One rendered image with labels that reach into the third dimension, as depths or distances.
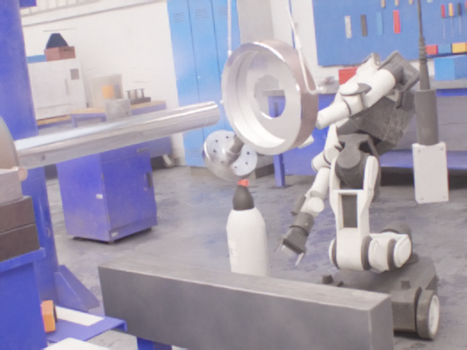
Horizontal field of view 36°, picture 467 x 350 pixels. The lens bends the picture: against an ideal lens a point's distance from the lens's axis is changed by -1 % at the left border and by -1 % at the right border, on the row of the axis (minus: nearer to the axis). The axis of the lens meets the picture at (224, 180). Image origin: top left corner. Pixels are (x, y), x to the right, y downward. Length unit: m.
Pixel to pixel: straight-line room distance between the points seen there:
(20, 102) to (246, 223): 1.28
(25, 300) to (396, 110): 2.14
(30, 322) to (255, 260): 2.60
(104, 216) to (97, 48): 4.26
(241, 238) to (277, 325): 2.59
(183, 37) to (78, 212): 2.59
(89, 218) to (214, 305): 3.99
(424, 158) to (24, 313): 0.86
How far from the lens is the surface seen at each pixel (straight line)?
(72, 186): 5.33
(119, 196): 5.15
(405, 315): 3.10
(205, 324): 1.33
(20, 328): 1.33
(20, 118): 3.46
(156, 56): 8.33
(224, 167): 2.52
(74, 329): 1.39
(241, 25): 6.84
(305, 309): 1.18
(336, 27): 6.75
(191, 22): 7.20
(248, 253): 3.82
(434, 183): 1.59
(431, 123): 1.57
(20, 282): 1.31
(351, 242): 2.97
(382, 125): 3.06
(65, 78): 8.74
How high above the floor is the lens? 1.28
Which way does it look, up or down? 10 degrees down
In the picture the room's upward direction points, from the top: 6 degrees counter-clockwise
